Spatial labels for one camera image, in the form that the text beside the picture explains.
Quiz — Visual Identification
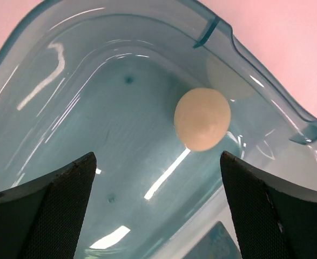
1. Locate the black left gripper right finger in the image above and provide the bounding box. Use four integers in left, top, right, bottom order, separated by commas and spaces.
220, 151, 317, 258

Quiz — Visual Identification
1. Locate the teal plastic tray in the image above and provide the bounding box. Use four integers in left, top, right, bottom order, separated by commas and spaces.
0, 1, 317, 258

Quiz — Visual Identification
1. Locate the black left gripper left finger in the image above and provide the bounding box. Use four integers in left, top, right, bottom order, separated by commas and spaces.
0, 152, 97, 258

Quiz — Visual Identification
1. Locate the white garlic bulb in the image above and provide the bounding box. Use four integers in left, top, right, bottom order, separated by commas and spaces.
174, 88, 231, 152

